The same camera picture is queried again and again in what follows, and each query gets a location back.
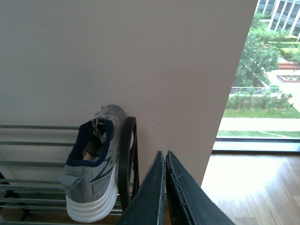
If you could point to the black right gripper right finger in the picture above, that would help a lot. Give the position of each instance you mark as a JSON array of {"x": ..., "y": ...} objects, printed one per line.
[{"x": 187, "y": 202}]

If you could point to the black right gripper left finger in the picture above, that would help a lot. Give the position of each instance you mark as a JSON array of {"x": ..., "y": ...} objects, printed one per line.
[{"x": 148, "y": 205}]

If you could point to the grey knit sneaker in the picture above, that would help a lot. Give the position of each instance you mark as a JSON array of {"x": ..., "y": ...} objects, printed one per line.
[{"x": 90, "y": 178}]

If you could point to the black metal shoe rack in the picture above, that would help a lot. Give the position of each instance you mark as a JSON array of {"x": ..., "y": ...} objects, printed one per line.
[{"x": 33, "y": 186}]

